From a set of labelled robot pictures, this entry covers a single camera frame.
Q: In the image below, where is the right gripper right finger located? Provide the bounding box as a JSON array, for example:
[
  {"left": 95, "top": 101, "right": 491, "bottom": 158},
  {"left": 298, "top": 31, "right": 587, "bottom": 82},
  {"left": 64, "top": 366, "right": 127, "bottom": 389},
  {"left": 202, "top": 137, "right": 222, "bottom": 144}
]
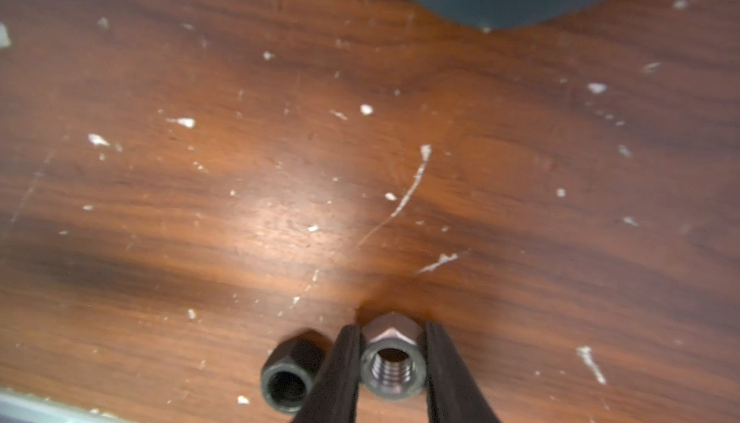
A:
[{"left": 425, "top": 322, "right": 501, "bottom": 423}]

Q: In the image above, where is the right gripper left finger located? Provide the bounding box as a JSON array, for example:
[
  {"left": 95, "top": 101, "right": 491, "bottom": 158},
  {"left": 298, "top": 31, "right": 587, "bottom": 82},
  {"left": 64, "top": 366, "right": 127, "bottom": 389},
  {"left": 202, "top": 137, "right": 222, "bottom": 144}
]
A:
[{"left": 292, "top": 325, "right": 363, "bottom": 423}]

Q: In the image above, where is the silver hex nut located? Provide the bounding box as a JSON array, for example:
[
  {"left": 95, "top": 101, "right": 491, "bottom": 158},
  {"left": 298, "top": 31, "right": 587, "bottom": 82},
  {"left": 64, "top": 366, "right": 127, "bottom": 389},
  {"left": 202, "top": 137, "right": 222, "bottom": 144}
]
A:
[{"left": 360, "top": 312, "right": 427, "bottom": 401}]

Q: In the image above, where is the aluminium front rail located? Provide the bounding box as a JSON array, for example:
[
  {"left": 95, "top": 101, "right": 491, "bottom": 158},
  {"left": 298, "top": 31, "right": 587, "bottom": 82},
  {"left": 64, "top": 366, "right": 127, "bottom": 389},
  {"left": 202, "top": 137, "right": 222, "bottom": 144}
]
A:
[{"left": 1, "top": 389, "right": 126, "bottom": 423}]

